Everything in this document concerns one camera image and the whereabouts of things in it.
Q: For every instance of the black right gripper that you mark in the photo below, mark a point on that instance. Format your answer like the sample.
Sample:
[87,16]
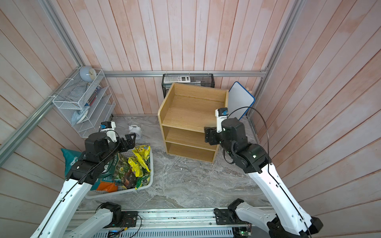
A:
[211,133]

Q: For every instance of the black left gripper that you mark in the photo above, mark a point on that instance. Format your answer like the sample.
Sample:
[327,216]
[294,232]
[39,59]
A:
[131,143]

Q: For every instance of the yellow fertilizer bag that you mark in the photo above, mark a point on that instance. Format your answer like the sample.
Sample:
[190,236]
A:
[135,167]
[142,181]
[142,154]

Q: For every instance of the large green soil bag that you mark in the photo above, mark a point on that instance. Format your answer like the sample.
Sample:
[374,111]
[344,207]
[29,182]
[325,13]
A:
[117,175]

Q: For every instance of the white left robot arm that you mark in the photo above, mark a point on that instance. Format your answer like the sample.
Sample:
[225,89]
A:
[100,149]

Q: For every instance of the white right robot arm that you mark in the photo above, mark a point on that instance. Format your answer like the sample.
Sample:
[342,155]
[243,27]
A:
[289,219]

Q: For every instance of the wooden shelf cabinet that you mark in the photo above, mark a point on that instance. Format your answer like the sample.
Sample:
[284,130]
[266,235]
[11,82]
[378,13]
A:
[183,115]

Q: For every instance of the white perforated plastic basket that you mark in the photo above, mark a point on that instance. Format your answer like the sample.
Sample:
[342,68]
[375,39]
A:
[99,194]

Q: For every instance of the white twin-bell alarm clock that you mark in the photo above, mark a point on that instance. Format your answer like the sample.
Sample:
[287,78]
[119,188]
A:
[136,130]

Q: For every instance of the blue-framed whiteboard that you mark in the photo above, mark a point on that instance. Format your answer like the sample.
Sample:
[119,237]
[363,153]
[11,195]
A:
[240,100]

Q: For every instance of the white calculator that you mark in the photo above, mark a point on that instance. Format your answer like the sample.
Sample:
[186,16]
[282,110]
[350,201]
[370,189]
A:
[169,79]

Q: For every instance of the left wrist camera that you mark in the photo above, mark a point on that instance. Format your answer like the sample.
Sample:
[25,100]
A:
[108,127]

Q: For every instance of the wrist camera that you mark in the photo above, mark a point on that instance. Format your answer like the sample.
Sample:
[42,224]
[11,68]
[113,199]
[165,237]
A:
[108,127]
[221,114]

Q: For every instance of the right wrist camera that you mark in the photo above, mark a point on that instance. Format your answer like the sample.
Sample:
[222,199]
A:
[221,114]

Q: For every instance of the white wire mesh rack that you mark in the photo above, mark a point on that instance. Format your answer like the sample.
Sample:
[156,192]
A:
[85,105]

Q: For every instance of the black wire mesh basket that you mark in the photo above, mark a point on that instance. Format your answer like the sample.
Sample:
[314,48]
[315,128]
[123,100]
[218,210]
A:
[203,80]

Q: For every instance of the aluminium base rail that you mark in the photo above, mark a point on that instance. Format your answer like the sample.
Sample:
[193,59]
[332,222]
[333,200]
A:
[110,221]

